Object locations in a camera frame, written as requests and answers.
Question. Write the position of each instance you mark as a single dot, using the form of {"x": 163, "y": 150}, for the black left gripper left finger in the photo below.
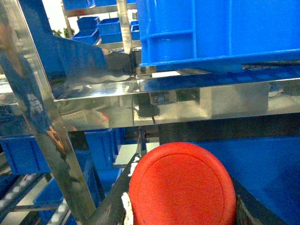
{"x": 115, "y": 209}

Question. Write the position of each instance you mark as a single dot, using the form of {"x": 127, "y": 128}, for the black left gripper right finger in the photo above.
{"x": 249, "y": 211}

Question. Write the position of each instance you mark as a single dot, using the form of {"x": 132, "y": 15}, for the red push button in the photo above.
{"x": 181, "y": 183}

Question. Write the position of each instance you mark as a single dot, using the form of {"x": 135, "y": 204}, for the blue left shelf lower bin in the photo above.
{"x": 269, "y": 169}

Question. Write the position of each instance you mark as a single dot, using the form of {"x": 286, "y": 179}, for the blue shelf bin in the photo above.
{"x": 217, "y": 35}
{"x": 269, "y": 169}

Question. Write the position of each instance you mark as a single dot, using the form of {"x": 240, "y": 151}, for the blue left shelf upper bin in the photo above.
{"x": 217, "y": 35}

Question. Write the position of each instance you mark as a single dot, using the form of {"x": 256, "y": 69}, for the steel slanted shelf post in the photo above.
{"x": 26, "y": 76}

